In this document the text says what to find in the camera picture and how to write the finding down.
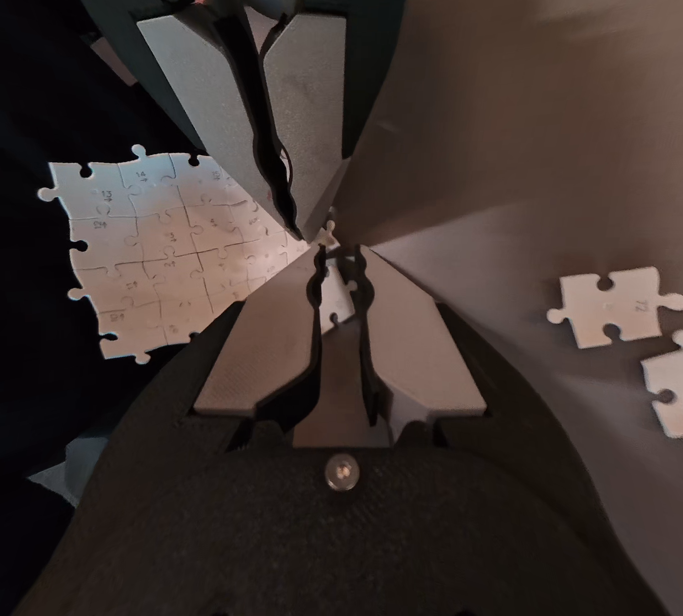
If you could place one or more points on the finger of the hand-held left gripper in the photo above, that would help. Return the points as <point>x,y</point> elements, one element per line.
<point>197,82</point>
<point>309,93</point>

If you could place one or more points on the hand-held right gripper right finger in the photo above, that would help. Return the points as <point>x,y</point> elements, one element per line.
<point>421,354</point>

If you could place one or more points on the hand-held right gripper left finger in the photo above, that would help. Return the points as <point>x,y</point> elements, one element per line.
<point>261,354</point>

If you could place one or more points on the white puzzle piece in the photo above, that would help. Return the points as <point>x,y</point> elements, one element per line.
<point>613,306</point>
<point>326,236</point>
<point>336,301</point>
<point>667,392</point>

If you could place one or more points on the partly built puzzle ball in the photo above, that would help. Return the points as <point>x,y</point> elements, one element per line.
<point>160,242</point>

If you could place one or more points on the grey chair armrest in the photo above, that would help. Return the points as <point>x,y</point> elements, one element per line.
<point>112,61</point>

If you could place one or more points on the person's dark-clothed torso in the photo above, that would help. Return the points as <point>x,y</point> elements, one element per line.
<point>32,306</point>

